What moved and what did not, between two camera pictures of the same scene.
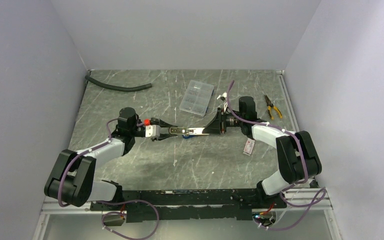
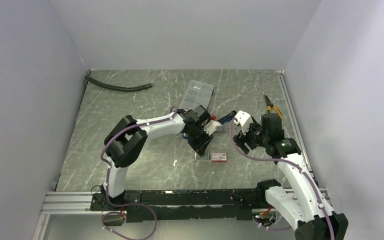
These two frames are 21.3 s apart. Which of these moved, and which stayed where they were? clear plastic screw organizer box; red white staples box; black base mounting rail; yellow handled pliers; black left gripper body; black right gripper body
Moved: black left gripper body; black right gripper body; red white staples box
Stayed: clear plastic screw organizer box; black base mounting rail; yellow handled pliers
